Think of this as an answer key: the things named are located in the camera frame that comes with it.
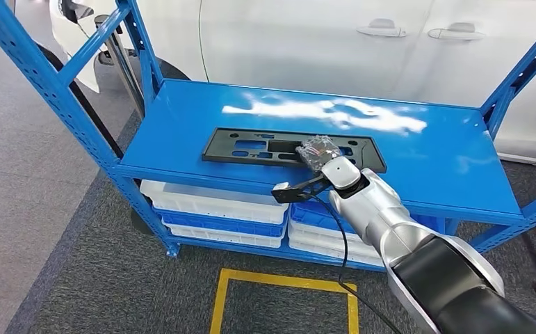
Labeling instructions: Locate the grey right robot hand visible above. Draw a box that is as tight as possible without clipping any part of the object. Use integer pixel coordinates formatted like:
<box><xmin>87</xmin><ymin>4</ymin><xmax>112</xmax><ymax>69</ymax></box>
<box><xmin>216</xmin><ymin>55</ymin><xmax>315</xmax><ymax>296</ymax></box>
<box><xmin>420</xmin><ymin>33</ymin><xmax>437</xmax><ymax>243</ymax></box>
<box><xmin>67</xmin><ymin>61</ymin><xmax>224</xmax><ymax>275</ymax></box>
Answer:
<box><xmin>295</xmin><ymin>134</ymin><xmax>343</xmax><ymax>174</ymax></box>

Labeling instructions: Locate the black plastic panel part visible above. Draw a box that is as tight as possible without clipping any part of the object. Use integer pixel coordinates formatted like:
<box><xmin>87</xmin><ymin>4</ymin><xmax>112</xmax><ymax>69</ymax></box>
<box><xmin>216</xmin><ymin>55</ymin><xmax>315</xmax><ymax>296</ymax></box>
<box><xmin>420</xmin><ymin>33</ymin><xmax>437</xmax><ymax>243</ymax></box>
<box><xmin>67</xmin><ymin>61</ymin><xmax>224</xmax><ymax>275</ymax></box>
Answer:
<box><xmin>202</xmin><ymin>127</ymin><xmax>387</xmax><ymax>174</ymax></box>

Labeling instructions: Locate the blue metal shelf rack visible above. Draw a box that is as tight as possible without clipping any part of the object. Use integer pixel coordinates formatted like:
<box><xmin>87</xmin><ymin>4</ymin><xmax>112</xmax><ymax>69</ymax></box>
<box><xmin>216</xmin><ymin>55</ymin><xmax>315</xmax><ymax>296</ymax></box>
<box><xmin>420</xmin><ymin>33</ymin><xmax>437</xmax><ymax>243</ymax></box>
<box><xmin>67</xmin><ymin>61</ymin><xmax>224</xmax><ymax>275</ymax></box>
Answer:
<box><xmin>0</xmin><ymin>0</ymin><xmax>536</xmax><ymax>278</ymax></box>

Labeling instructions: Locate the white car body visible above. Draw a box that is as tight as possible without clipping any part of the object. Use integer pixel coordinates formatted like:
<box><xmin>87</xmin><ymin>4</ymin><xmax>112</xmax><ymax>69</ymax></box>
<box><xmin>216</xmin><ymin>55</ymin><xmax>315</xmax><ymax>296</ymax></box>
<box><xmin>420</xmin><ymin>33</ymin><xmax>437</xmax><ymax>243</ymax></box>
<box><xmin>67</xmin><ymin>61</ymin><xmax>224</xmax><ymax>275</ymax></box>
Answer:
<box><xmin>49</xmin><ymin>0</ymin><xmax>536</xmax><ymax>167</ymax></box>

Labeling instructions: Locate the yellow floor tape square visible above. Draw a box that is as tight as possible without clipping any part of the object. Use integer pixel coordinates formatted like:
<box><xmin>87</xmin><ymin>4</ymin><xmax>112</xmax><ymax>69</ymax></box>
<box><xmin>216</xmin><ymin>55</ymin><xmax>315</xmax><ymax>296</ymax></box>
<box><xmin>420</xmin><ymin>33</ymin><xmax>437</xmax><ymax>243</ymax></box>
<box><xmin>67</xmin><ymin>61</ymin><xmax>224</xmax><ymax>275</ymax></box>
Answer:
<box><xmin>209</xmin><ymin>269</ymin><xmax>359</xmax><ymax>334</ymax></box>

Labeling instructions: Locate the grey metal pole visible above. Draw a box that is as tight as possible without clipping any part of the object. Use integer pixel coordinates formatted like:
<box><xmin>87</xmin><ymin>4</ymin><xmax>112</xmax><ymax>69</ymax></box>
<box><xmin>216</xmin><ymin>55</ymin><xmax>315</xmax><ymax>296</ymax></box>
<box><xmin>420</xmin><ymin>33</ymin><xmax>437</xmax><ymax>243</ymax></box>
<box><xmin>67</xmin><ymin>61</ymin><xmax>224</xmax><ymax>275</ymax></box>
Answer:
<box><xmin>95</xmin><ymin>15</ymin><xmax>147</xmax><ymax>118</ymax></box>

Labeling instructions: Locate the black camera cable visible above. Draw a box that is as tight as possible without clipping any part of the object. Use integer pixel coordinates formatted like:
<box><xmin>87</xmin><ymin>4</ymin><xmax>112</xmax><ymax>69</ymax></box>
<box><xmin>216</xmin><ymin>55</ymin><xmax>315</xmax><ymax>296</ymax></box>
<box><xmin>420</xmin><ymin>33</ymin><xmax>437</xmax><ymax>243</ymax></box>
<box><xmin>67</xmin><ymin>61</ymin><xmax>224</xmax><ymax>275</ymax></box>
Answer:
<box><xmin>307</xmin><ymin>193</ymin><xmax>402</xmax><ymax>334</ymax></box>

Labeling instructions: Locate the white car door handle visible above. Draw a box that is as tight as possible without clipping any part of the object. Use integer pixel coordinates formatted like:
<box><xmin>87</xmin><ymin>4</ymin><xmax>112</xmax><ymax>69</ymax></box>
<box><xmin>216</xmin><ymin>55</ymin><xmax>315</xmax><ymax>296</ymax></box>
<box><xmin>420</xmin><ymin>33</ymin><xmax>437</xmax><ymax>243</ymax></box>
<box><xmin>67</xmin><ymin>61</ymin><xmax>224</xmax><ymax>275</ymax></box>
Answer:
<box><xmin>356</xmin><ymin>18</ymin><xmax>407</xmax><ymax>39</ymax></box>
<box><xmin>428</xmin><ymin>22</ymin><xmax>486</xmax><ymax>42</ymax></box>

